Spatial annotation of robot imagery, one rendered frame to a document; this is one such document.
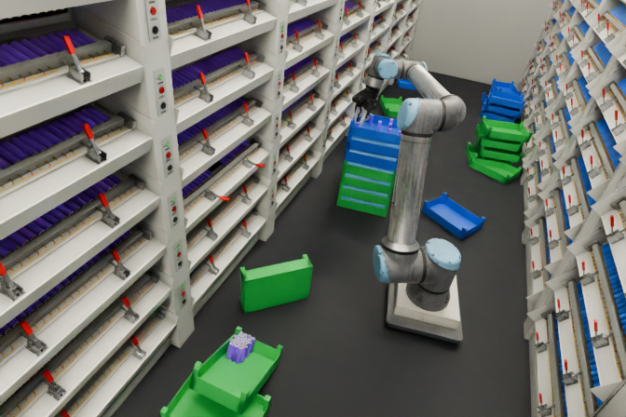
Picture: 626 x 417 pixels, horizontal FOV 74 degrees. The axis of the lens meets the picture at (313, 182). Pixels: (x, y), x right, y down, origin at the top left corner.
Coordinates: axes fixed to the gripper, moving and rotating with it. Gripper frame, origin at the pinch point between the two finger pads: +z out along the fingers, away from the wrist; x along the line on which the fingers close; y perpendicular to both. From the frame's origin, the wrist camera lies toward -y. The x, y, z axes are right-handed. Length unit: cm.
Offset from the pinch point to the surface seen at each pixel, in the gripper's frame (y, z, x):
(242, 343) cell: -92, 72, -41
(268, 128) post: -59, 5, 5
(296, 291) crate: -58, 66, -35
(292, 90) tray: -38.9, -9.8, 16.2
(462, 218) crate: 60, 40, -55
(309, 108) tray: -9.7, 2.2, 26.7
